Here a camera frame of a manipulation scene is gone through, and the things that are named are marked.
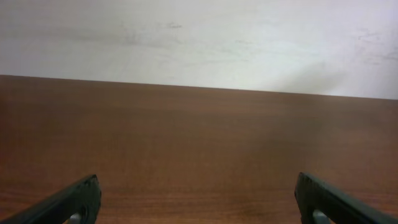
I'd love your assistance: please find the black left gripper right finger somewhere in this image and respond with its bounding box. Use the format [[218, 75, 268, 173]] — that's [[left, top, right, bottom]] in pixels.
[[294, 172, 397, 224]]

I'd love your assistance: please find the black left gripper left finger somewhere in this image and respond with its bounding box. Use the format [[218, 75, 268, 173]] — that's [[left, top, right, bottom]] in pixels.
[[1, 174, 101, 224]]

